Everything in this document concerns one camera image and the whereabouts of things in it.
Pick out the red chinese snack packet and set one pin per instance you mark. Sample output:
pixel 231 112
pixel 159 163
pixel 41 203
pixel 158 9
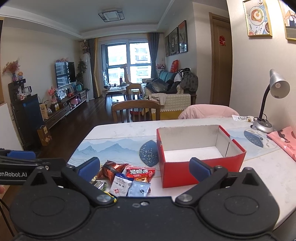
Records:
pixel 141 174

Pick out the black cabinet with coffee machine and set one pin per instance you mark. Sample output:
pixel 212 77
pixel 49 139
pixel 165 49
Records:
pixel 27 115

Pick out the silver foil candy bar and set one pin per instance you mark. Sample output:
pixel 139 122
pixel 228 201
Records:
pixel 100 185

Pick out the white blue milk candy packet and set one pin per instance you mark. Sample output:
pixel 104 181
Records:
pixel 120 185

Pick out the dark red foil snack bag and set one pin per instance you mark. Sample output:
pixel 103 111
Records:
pixel 109 169

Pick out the ceiling light fixture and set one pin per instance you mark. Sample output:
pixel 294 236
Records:
pixel 112 15

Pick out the coffee table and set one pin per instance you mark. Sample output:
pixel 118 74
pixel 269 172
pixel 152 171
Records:
pixel 116 90

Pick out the flat screen television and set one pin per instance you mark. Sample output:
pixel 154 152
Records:
pixel 65 73

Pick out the person's left hand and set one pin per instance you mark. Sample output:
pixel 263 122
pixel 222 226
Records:
pixel 2 189

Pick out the cartoon picture frame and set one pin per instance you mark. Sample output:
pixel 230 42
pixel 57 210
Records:
pixel 289 21

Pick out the pink cushion on chair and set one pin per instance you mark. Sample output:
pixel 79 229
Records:
pixel 207 111

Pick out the red cardboard box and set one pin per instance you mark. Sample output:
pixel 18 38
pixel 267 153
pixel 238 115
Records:
pixel 211 144

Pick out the food art picture frame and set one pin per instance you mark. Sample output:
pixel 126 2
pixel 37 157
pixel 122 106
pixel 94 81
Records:
pixel 257 18

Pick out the blue mountain table runner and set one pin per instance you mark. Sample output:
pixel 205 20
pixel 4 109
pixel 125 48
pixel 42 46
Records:
pixel 143 150

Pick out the brown paper gift bag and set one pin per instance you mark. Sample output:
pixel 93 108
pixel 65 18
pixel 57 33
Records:
pixel 44 135

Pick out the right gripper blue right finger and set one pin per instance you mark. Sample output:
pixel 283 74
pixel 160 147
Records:
pixel 209 179

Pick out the sofa with white cover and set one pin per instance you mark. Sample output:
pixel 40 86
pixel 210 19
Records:
pixel 174 91

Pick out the small paper packet on table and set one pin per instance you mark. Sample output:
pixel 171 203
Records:
pixel 249 119

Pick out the silver desk lamp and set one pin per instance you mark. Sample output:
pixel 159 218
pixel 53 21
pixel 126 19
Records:
pixel 278 88

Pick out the wooden dining chair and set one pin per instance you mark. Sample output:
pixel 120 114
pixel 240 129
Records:
pixel 135 111

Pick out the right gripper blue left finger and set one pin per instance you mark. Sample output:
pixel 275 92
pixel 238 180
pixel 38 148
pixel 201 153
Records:
pixel 79 179

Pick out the light blue snack packet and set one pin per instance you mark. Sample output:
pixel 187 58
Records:
pixel 138 189

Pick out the white cupboard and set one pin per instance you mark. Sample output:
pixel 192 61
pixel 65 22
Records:
pixel 8 138

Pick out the wooden door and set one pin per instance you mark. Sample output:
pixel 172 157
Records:
pixel 222 59

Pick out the long tv console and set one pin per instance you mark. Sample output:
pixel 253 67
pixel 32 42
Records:
pixel 65 107

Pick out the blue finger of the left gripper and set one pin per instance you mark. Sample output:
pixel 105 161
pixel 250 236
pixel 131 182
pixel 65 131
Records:
pixel 24 155

